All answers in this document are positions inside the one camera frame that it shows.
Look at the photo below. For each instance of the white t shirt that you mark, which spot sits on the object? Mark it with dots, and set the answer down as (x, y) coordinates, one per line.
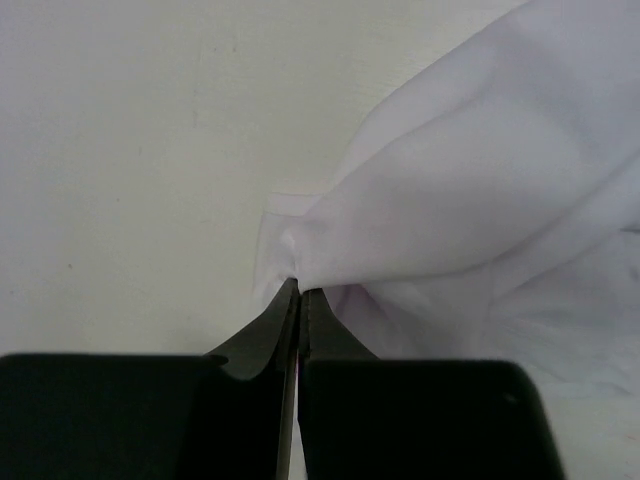
(489, 209)

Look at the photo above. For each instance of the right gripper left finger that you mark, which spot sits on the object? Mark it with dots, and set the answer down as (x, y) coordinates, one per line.
(226, 414)

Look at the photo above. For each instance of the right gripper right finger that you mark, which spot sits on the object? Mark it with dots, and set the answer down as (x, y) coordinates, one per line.
(362, 417)

